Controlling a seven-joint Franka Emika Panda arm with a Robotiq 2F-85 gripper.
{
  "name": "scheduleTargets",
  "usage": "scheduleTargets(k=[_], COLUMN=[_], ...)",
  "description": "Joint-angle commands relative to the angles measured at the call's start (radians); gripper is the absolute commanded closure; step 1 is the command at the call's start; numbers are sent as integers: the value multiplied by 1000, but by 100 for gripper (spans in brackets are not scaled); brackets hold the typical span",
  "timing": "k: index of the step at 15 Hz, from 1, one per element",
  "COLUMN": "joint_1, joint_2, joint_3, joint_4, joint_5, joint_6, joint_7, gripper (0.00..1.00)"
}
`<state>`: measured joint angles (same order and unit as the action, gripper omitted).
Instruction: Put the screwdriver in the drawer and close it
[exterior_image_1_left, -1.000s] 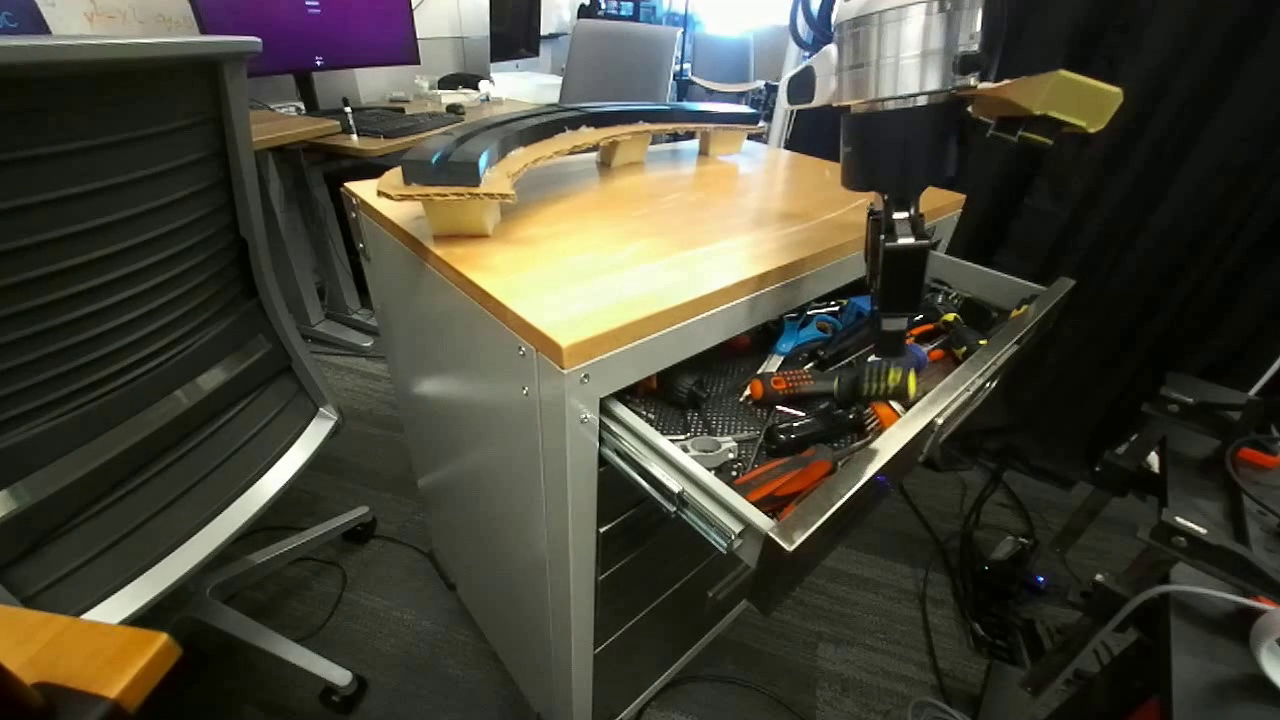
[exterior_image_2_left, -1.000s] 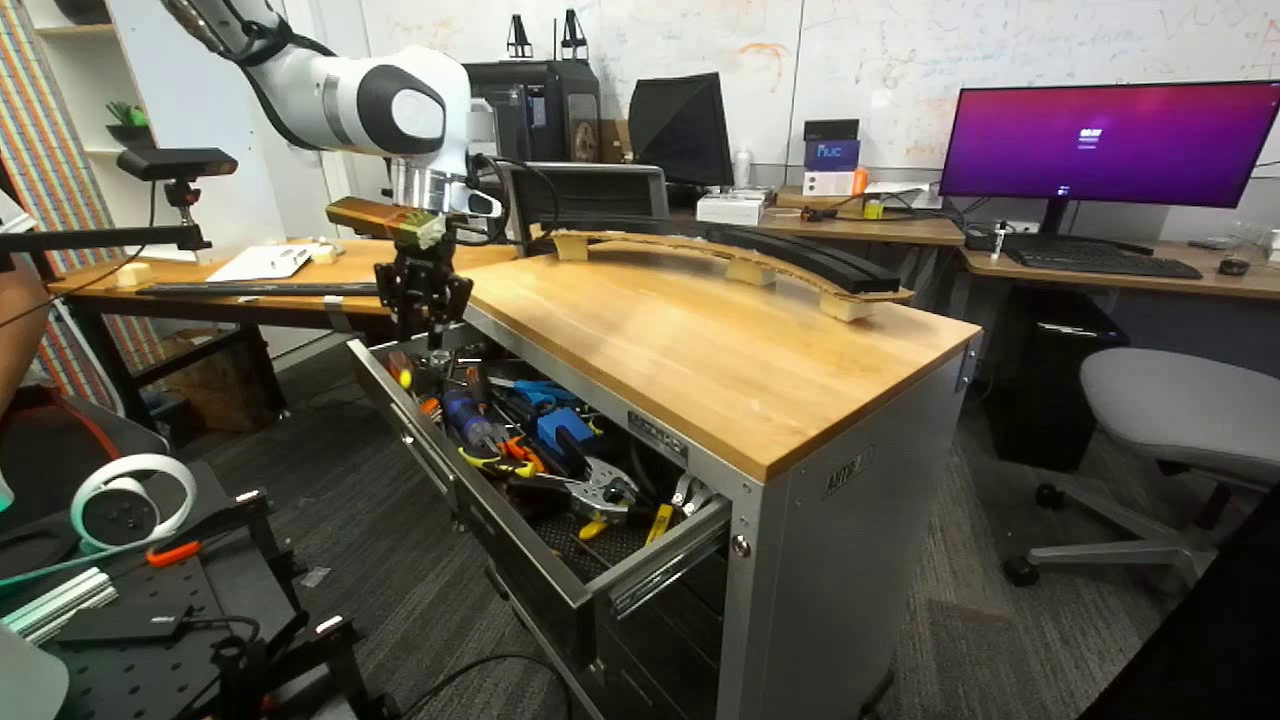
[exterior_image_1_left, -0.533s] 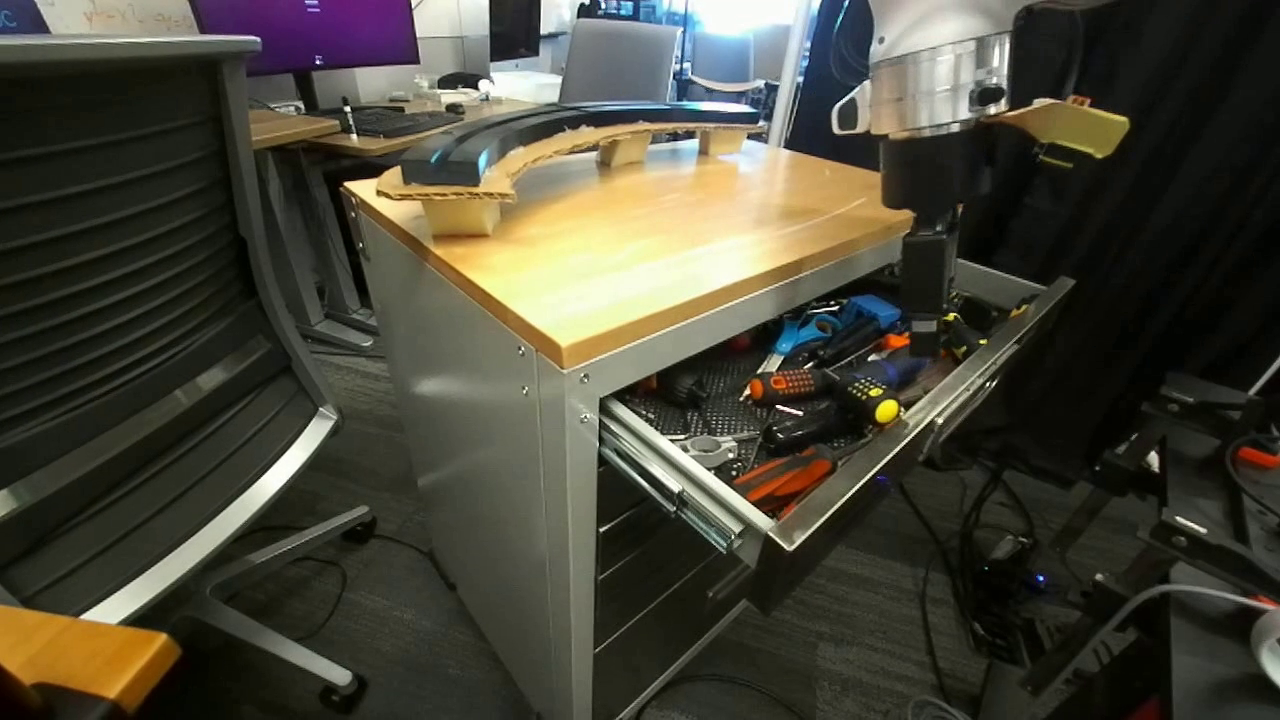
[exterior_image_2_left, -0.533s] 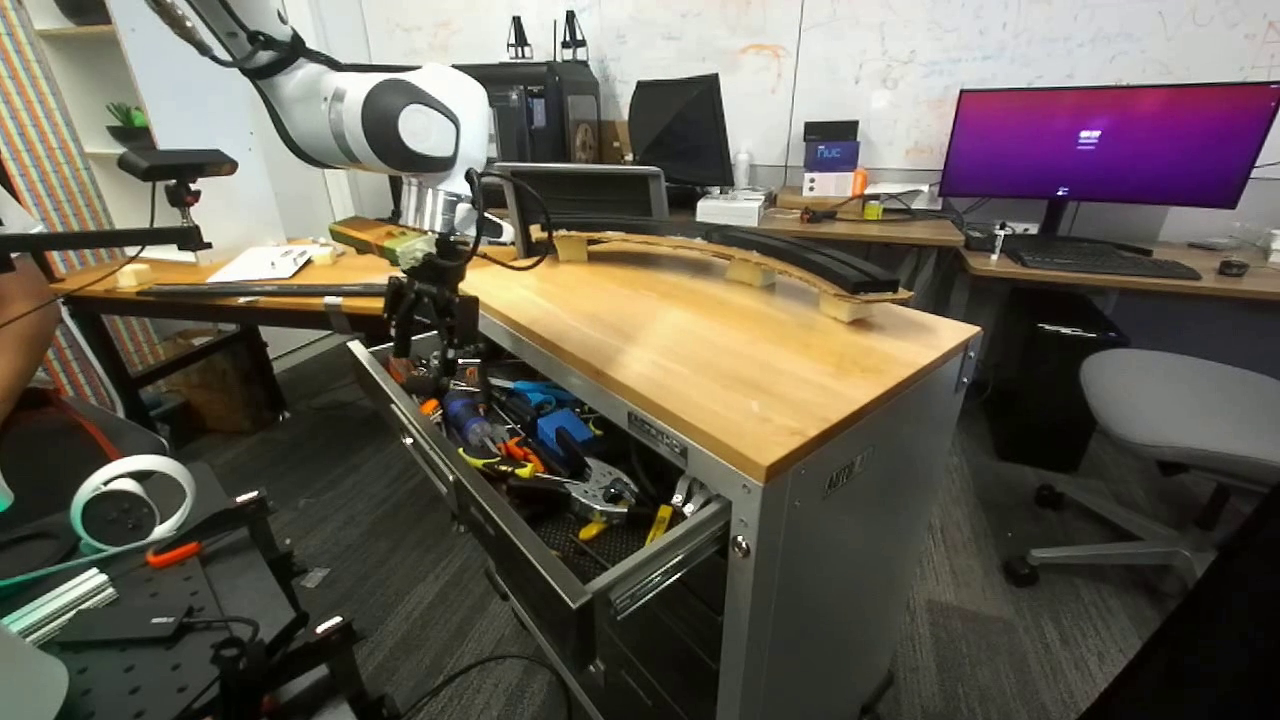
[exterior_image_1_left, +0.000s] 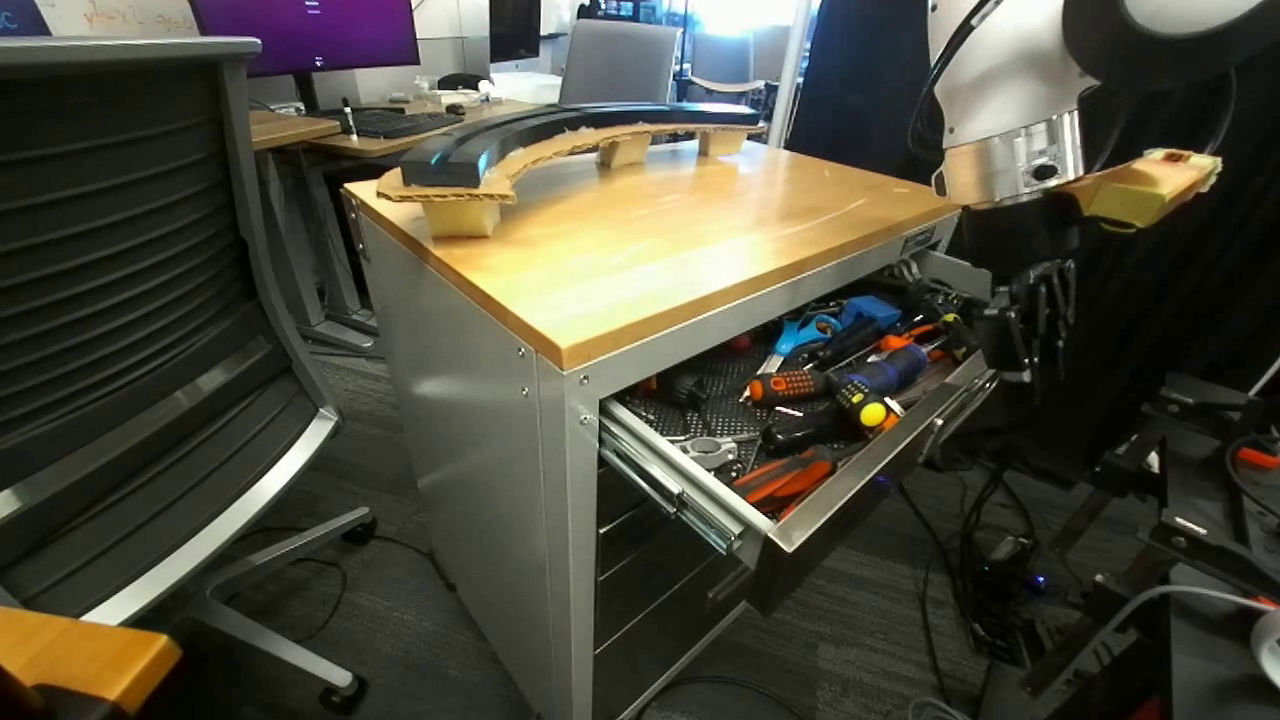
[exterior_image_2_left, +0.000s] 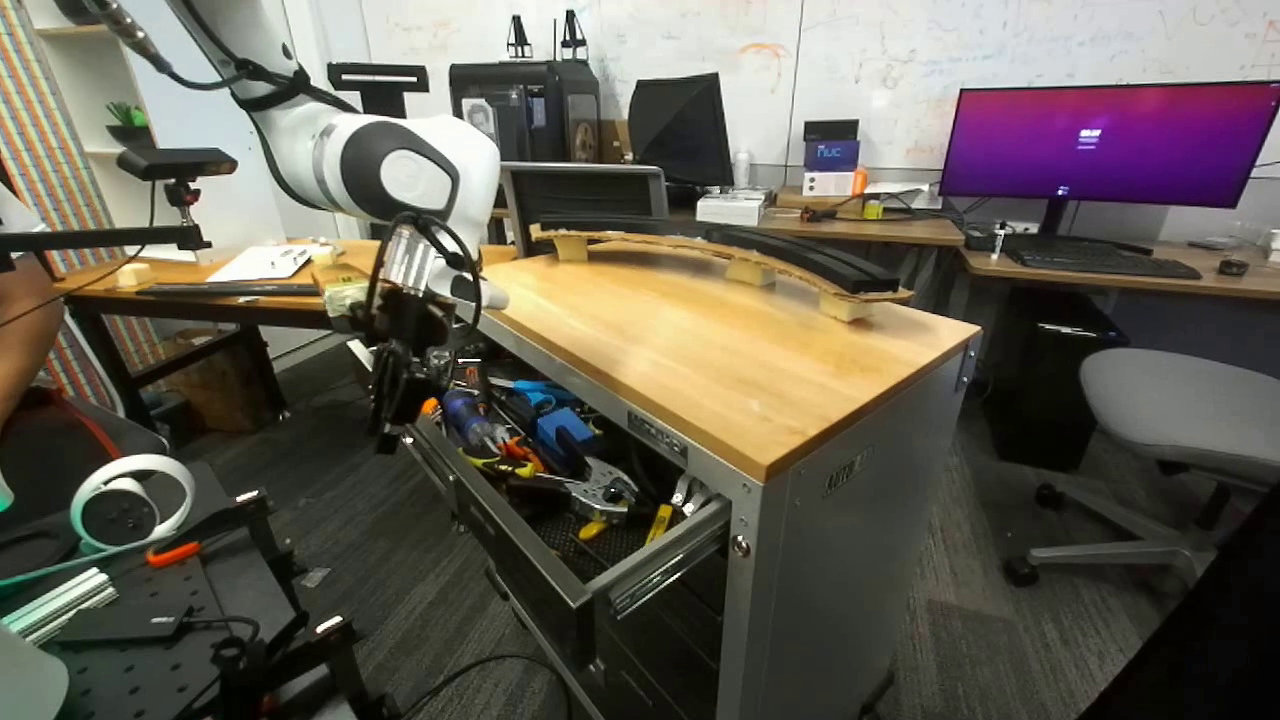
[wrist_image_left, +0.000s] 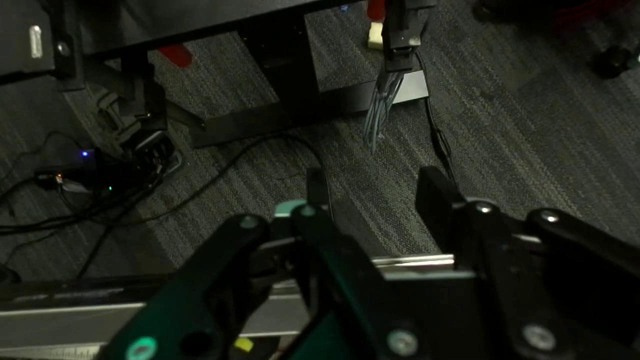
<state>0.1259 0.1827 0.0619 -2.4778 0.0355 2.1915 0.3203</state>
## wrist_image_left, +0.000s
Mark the black desk leg base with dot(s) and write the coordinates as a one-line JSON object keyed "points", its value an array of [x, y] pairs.
{"points": [[286, 73]]}

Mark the silver tool drawer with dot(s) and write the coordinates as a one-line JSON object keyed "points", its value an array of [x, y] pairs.
{"points": [[81, 320]]}

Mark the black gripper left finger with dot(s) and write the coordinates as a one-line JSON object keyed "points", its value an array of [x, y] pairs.
{"points": [[200, 286]]}

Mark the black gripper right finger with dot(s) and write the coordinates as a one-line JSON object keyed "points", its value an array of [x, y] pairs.
{"points": [[492, 267]]}

